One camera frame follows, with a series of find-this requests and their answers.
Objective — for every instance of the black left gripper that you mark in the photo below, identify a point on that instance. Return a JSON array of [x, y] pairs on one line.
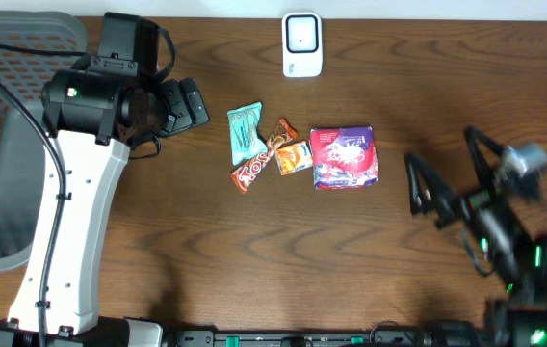
[[189, 107]]

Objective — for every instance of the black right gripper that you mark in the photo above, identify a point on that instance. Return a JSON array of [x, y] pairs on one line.
[[440, 189]]

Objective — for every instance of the teal snack wrapper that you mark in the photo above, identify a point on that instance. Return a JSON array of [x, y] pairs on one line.
[[244, 139]]

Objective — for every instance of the red Top chocolate bar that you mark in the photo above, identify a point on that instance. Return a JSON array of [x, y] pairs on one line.
[[283, 134]]

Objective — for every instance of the red purple snack packet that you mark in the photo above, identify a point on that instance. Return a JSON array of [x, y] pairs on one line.
[[344, 158]]

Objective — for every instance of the small orange juice box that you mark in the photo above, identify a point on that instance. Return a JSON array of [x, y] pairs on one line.
[[294, 158]]

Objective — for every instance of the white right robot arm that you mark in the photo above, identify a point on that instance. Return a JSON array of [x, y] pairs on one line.
[[508, 250]]

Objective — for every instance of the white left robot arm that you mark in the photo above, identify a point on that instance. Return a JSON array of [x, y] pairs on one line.
[[94, 119]]

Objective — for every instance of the grey plastic mesh basket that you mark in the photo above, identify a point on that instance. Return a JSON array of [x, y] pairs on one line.
[[33, 46]]

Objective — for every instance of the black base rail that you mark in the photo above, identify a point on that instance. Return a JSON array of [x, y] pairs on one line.
[[383, 336]]

